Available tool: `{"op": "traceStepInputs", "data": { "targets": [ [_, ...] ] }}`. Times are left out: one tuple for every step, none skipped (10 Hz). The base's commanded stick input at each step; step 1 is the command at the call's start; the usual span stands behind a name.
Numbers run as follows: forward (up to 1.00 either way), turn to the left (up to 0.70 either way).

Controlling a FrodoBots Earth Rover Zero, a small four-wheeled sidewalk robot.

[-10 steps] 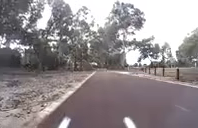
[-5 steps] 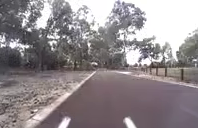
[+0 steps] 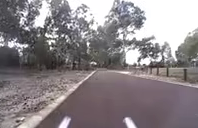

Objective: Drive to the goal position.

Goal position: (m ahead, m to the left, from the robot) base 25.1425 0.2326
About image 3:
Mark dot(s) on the dark red asphalt road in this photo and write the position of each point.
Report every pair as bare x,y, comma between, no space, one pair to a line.
117,96

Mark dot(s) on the row of trees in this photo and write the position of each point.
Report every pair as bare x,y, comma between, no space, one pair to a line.
70,36

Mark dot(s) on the pale concrete kerb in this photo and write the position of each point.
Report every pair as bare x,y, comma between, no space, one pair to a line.
58,101

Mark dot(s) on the robot's own part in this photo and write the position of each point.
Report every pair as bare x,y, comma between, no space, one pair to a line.
130,122

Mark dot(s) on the row of dark wooden posts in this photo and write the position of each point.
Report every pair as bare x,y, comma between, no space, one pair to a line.
167,71

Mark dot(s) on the leaf-strewn dirt verge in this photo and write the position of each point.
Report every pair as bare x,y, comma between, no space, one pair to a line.
23,91

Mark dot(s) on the dry grass field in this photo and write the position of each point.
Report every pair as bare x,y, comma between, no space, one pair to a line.
195,74

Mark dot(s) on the clump of green trees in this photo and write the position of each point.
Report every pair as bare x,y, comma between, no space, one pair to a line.
195,45

